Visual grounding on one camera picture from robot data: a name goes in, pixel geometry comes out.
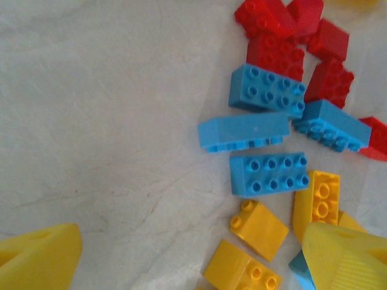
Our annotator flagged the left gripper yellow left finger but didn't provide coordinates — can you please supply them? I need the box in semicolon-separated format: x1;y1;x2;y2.
0;222;83;290

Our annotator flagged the yellow lego brick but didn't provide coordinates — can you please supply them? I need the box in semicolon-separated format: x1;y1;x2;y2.
203;239;284;290
337;210;369;235
228;199;290;262
292;170;341;243

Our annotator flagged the blue lego brick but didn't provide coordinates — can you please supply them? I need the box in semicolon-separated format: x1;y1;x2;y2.
288;250;316;290
197;112;291;155
228;63;307;120
229;152;311;199
291;98;373;153

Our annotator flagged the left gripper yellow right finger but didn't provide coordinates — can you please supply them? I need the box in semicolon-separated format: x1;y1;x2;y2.
301;222;387;290

